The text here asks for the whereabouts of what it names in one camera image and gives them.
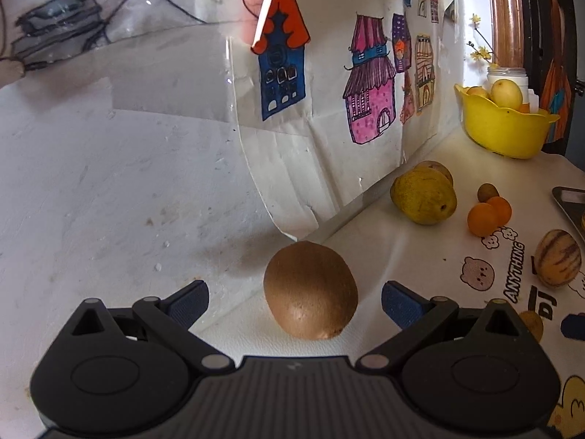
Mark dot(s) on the colourful child drawing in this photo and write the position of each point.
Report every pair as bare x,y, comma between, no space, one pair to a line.
55,13

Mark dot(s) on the white jar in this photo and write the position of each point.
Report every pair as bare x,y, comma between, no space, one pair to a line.
507,73

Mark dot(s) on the yellow green pear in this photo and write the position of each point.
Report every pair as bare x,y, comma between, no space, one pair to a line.
422,196

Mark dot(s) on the striped pepino melon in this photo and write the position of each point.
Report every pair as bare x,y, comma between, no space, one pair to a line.
557,256
441,168

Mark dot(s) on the metal door latch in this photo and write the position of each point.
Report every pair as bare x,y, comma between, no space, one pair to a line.
580,87

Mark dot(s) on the yellow round fruit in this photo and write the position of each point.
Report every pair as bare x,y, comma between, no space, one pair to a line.
477,92
506,93

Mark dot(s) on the wooden frame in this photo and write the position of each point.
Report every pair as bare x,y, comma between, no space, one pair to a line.
505,13

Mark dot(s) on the small orange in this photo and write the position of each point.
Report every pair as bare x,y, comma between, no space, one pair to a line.
482,220
503,210

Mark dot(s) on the brown kiwi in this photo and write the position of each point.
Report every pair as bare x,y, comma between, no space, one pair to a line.
311,290

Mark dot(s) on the metal tray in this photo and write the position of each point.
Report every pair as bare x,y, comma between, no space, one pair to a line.
569,203

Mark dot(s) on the yellow plastic bowl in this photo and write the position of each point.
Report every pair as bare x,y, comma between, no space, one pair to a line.
502,132

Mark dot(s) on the small brown round fruit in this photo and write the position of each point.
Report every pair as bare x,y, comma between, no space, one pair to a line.
487,191
532,324

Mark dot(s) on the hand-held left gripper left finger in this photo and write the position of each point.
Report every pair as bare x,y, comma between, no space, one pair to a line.
187,302

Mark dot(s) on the yellow flower sprig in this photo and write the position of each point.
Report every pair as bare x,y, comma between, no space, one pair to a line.
479,52

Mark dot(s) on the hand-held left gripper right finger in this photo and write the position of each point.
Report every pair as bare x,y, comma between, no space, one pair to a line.
402,302

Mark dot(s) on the dark door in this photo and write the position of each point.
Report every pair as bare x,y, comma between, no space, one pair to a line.
532,18

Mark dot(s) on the house drawing paper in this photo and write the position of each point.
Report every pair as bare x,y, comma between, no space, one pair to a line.
329,123

